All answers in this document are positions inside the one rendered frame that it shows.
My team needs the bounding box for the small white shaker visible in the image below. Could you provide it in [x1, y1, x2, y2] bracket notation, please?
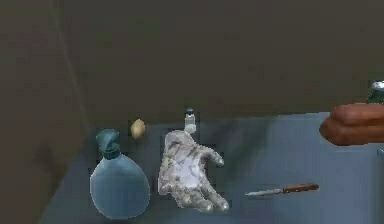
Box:
[184, 107, 198, 135]

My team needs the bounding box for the blue spray bottle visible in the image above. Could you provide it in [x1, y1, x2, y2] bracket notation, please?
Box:
[89, 128, 151, 221]

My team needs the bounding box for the silver round object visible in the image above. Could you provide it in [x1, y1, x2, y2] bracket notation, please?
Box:
[367, 80, 384, 104]

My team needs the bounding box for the brown handled knife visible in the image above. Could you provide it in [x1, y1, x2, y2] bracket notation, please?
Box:
[244, 182, 320, 197]

